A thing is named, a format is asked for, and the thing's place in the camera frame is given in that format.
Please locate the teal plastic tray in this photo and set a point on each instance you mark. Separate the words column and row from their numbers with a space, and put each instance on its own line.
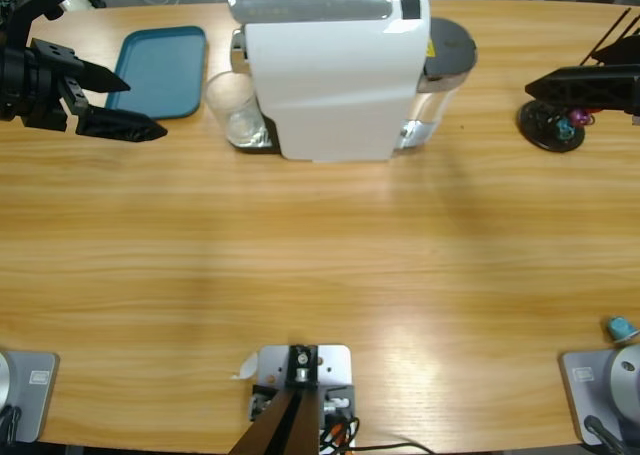
column 165, row 70

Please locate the white capsule coffee machine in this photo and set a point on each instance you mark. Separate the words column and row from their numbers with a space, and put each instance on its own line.
column 330, row 85

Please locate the teal coffee capsule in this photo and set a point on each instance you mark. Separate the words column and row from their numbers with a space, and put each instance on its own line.
column 620, row 329
column 565, row 127

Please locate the white mount block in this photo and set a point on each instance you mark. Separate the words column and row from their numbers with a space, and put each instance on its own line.
column 335, row 365

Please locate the clear water tank dark lid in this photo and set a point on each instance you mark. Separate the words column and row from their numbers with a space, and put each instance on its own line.
column 447, row 50

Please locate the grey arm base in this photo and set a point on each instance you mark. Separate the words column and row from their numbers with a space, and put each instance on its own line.
column 600, row 380
column 30, row 390

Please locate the white paper tag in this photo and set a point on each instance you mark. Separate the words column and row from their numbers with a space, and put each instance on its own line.
column 247, row 367

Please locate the black caster wheel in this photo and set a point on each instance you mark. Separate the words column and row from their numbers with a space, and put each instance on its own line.
column 95, row 0

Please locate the dark brown mount post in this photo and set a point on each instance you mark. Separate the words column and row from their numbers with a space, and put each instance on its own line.
column 285, row 425

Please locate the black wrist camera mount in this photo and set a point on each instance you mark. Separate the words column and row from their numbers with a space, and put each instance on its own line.
column 35, row 0

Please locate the black capsule stand with rods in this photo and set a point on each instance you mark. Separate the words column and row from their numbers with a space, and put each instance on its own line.
column 545, row 135

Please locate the purple coffee capsule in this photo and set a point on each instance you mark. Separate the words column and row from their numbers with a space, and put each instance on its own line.
column 581, row 117

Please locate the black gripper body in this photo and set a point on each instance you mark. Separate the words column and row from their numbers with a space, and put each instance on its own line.
column 35, row 85

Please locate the clear glass cup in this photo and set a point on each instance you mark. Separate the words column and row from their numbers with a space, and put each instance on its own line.
column 235, row 105

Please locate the yellow warning sticker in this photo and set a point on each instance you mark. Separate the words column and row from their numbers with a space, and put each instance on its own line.
column 429, row 50

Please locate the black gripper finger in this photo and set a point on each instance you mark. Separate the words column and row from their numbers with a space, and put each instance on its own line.
column 120, row 125
column 622, row 52
column 100, row 80
column 595, row 87

